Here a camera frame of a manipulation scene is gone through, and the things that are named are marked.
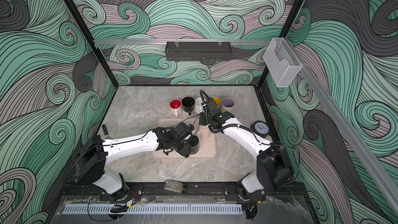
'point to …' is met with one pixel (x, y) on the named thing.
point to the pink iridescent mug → (228, 104)
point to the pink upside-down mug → (204, 132)
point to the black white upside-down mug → (188, 104)
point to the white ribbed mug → (198, 108)
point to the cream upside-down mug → (175, 107)
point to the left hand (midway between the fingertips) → (188, 147)
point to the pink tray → (208, 148)
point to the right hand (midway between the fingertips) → (202, 118)
